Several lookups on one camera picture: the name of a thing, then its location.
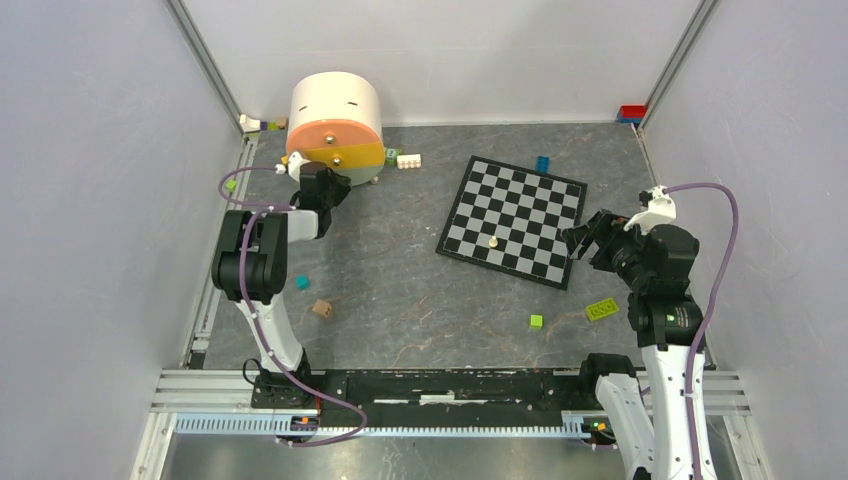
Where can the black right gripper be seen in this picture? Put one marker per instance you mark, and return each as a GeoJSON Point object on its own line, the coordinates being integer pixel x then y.
{"type": "Point", "coordinates": [608, 228]}

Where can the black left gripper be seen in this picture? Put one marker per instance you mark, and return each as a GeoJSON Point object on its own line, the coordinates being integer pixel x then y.
{"type": "Point", "coordinates": [341, 184]}

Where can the grey green bottom drawer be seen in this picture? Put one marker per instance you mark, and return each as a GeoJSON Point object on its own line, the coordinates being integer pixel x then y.
{"type": "Point", "coordinates": [361, 175]}

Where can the yellow drawer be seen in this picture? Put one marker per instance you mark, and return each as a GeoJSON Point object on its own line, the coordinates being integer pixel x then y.
{"type": "Point", "coordinates": [346, 157]}

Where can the small green cube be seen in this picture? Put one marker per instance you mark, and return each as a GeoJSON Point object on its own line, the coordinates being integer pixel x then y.
{"type": "Point", "coordinates": [536, 321]}

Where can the black grey chessboard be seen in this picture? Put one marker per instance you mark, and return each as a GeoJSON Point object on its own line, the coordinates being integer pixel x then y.
{"type": "Point", "coordinates": [525, 210]}

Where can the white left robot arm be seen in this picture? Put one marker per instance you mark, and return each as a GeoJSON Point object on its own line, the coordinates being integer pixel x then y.
{"type": "Point", "coordinates": [250, 267]}

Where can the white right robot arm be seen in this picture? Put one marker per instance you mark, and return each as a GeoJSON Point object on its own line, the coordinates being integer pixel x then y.
{"type": "Point", "coordinates": [668, 438]}

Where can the white round drawer organizer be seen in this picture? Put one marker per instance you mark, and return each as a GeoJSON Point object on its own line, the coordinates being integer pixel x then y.
{"type": "Point", "coordinates": [335, 95]}

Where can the green lego brick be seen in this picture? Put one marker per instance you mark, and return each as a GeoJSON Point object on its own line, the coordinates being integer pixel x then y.
{"type": "Point", "coordinates": [601, 309]}

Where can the green toy block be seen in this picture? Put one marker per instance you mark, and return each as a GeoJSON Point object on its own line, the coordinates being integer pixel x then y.
{"type": "Point", "coordinates": [391, 155]}

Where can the white lego brick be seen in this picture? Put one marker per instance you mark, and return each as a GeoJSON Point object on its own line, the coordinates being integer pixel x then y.
{"type": "Point", "coordinates": [409, 161]}

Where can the small teal cube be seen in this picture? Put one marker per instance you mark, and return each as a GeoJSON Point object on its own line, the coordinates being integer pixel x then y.
{"type": "Point", "coordinates": [302, 282]}

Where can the small wooden cube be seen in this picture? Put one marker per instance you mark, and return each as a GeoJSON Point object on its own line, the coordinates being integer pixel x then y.
{"type": "Point", "coordinates": [322, 308]}

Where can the red blue bricks corner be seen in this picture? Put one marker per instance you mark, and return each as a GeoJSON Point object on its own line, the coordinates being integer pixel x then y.
{"type": "Point", "coordinates": [631, 114]}

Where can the blue lego brick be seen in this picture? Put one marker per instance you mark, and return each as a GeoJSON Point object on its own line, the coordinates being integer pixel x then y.
{"type": "Point", "coordinates": [542, 164]}

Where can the black mounting rail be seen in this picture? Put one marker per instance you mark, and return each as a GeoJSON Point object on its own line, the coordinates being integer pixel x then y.
{"type": "Point", "coordinates": [418, 398]}

